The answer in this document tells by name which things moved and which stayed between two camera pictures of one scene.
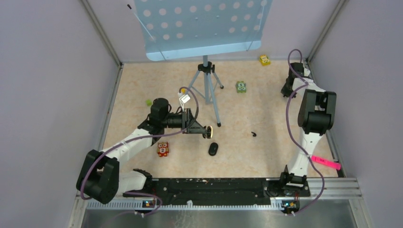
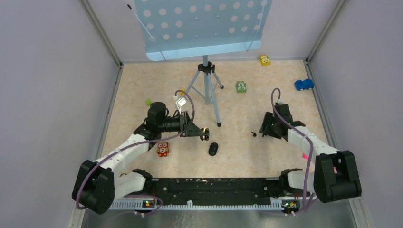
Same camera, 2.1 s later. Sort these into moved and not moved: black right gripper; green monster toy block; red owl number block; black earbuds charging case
Moved: black right gripper
Not moved: black earbuds charging case; red owl number block; green monster toy block
